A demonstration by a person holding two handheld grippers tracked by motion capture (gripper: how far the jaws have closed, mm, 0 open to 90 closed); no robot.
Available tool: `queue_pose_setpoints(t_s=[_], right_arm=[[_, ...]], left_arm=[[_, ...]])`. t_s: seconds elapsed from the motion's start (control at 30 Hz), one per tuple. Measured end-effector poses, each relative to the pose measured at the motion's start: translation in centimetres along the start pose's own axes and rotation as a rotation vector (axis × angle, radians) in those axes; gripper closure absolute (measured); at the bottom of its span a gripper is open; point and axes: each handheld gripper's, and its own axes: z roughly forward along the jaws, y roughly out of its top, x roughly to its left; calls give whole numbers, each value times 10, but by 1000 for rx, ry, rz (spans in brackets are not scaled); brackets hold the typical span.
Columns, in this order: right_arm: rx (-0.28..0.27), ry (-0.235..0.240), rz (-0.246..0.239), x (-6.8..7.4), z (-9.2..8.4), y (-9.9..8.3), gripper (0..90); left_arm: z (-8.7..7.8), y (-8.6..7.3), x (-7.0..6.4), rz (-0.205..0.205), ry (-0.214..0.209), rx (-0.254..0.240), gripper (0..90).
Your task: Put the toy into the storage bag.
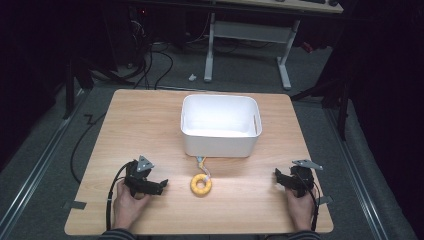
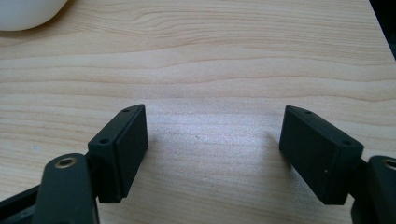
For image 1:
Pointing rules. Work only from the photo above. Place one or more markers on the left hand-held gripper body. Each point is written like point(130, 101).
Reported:
point(137, 173)

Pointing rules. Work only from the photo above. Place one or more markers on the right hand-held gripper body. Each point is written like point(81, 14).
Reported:
point(302, 176)

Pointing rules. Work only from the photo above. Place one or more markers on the person's right hand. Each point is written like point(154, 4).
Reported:
point(301, 210)

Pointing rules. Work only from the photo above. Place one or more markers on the person's left hand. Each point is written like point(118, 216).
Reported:
point(128, 208)

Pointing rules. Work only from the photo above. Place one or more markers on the grey tape strip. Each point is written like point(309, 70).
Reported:
point(74, 204)
point(325, 200)

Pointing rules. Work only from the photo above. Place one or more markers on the black metal stand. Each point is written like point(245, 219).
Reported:
point(341, 110)
point(69, 90)

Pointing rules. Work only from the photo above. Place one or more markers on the white plastic bin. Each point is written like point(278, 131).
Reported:
point(220, 126)

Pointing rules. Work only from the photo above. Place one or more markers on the white paper scrap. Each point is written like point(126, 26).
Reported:
point(192, 77)

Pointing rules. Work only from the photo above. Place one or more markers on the white-framed wooden desk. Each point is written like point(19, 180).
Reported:
point(248, 31)

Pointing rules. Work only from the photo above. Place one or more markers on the metal floor rail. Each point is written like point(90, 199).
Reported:
point(40, 160)
point(355, 173)

